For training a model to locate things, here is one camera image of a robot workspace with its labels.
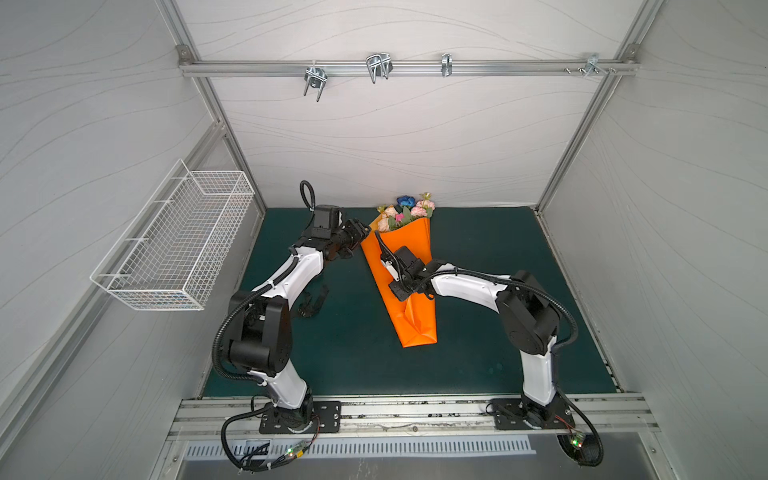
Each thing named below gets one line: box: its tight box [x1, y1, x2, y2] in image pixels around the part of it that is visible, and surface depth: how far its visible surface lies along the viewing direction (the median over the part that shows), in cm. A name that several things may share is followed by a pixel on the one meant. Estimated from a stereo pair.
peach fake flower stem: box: [377, 205, 398, 233], surface depth 116 cm
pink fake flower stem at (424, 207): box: [410, 192, 436, 218], surface depth 119 cm
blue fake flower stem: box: [396, 195, 416, 213], surface depth 117 cm
